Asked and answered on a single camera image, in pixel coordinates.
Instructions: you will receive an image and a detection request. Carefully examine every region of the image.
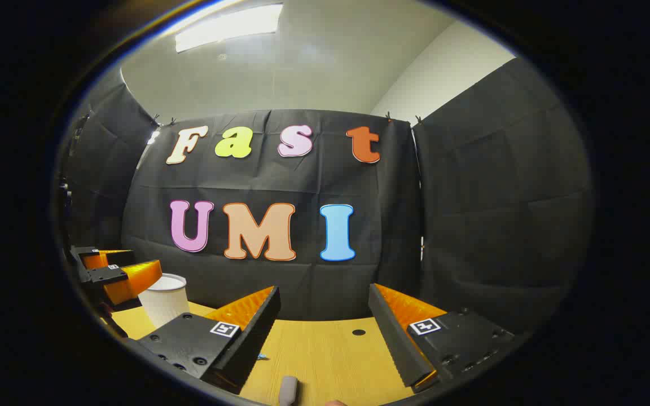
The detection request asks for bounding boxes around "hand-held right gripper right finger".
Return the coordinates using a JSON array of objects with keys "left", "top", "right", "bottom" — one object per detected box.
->
[{"left": 368, "top": 283, "right": 516, "bottom": 394}]

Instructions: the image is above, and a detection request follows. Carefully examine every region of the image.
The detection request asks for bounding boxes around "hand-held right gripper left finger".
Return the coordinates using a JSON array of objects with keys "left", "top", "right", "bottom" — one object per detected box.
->
[{"left": 136, "top": 286, "right": 282, "bottom": 395}]

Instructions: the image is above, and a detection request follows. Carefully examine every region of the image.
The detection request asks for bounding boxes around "white ribbed garbage bin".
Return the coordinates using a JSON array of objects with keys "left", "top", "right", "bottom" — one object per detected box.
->
[{"left": 138, "top": 273, "right": 190, "bottom": 329}]

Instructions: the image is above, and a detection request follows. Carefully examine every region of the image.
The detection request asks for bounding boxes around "small grey broom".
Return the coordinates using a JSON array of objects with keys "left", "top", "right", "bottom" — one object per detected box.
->
[{"left": 279, "top": 376, "right": 298, "bottom": 406}]

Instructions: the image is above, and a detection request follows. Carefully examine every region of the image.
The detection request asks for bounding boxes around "wooden desktop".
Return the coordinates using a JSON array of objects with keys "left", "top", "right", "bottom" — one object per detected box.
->
[{"left": 99, "top": 302, "right": 450, "bottom": 406}]

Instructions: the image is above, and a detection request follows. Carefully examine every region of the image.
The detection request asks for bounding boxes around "black backdrop cloth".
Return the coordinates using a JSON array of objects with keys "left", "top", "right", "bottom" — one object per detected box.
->
[{"left": 57, "top": 56, "right": 594, "bottom": 339}]

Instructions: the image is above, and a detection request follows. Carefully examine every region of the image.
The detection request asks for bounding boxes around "ceiling light panel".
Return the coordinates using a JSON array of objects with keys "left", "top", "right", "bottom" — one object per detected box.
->
[{"left": 174, "top": 3, "right": 284, "bottom": 54}]

